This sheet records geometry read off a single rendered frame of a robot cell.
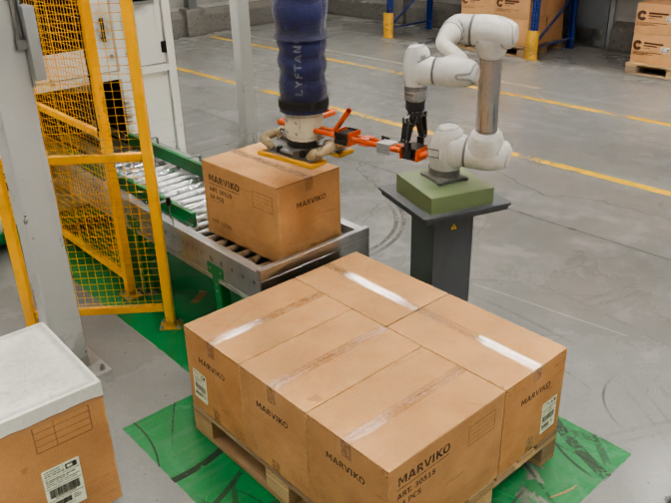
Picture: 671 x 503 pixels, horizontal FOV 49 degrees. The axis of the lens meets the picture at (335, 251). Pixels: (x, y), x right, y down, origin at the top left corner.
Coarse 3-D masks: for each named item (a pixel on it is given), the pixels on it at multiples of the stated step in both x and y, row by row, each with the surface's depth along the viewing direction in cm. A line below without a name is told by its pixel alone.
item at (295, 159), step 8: (264, 152) 334; (272, 152) 332; (280, 152) 332; (304, 152) 323; (280, 160) 328; (288, 160) 325; (296, 160) 323; (304, 160) 321; (320, 160) 322; (312, 168) 317
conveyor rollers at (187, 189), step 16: (160, 160) 501; (96, 176) 474; (128, 176) 470; (144, 176) 468; (160, 176) 474; (176, 176) 472; (192, 176) 469; (160, 192) 446; (176, 192) 444; (192, 192) 442; (192, 208) 422; (208, 224) 400; (224, 240) 379; (256, 256) 360
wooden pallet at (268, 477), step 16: (208, 416) 315; (208, 432) 321; (224, 432) 322; (224, 448) 313; (240, 448) 313; (544, 448) 299; (240, 464) 306; (256, 464) 304; (512, 464) 287; (272, 480) 288; (496, 480) 278; (288, 496) 281; (304, 496) 272; (480, 496) 273
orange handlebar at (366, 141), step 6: (324, 114) 344; (330, 114) 347; (282, 120) 339; (318, 132) 323; (324, 132) 320; (330, 132) 319; (354, 138) 311; (360, 138) 309; (366, 138) 309; (372, 138) 308; (360, 144) 310; (366, 144) 307; (372, 144) 305; (396, 144) 302; (390, 150) 300; (396, 150) 298; (420, 156) 291
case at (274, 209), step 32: (224, 160) 370; (256, 160) 369; (224, 192) 366; (256, 192) 346; (288, 192) 338; (320, 192) 353; (224, 224) 376; (256, 224) 355; (288, 224) 345; (320, 224) 360
